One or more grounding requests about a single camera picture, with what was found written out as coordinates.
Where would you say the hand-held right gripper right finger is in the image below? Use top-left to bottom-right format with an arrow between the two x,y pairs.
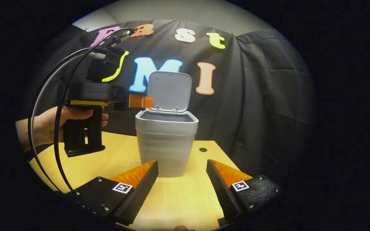
206,159 -> 284,227

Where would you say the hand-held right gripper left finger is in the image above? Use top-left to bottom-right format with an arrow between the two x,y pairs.
61,160 -> 159,226

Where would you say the grey desktop garbage bin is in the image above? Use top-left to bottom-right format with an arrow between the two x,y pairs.
135,71 -> 199,178

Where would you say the wooden desktop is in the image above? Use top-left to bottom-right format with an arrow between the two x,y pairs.
29,132 -> 240,231

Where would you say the black cable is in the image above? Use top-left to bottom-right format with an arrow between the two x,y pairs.
53,27 -> 136,192
28,48 -> 107,193

